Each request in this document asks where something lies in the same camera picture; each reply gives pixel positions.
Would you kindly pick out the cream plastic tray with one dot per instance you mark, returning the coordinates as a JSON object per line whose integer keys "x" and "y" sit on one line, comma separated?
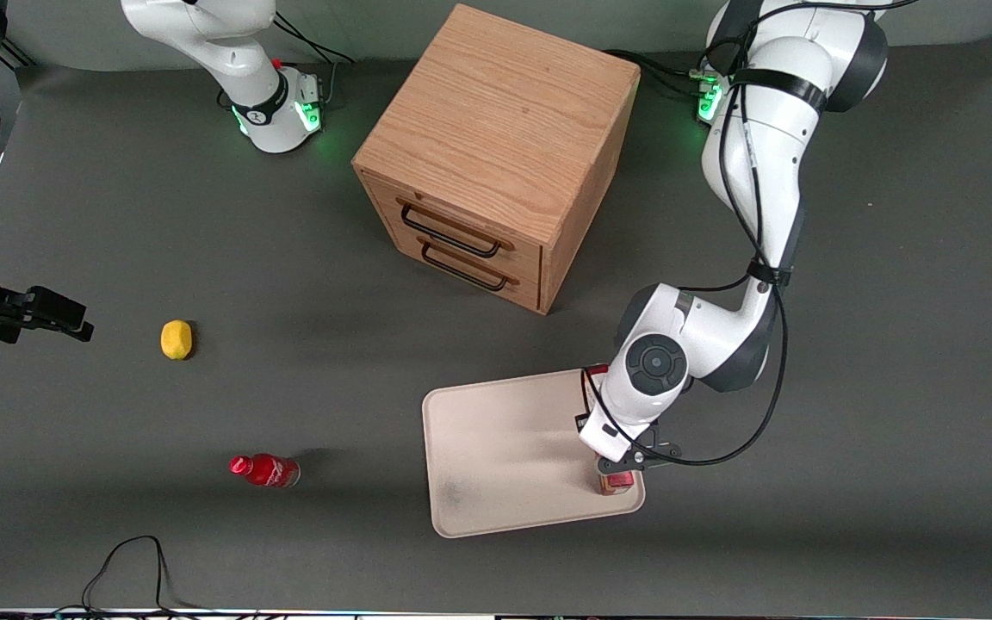
{"x": 505, "y": 456}

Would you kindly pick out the yellow lemon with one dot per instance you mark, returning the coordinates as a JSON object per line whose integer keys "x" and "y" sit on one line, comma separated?
{"x": 176, "y": 339}

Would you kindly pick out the red cola bottle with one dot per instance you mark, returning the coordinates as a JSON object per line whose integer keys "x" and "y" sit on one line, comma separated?
{"x": 268, "y": 470}

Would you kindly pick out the wooden drawer front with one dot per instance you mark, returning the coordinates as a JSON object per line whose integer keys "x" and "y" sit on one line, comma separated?
{"x": 384, "y": 194}
{"x": 397, "y": 237}

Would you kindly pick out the wooden drawer cabinet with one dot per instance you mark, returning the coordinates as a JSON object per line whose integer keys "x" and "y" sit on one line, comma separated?
{"x": 496, "y": 112}

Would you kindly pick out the light grey wrist camera box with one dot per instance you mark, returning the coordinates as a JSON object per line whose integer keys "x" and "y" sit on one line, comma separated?
{"x": 606, "y": 437}

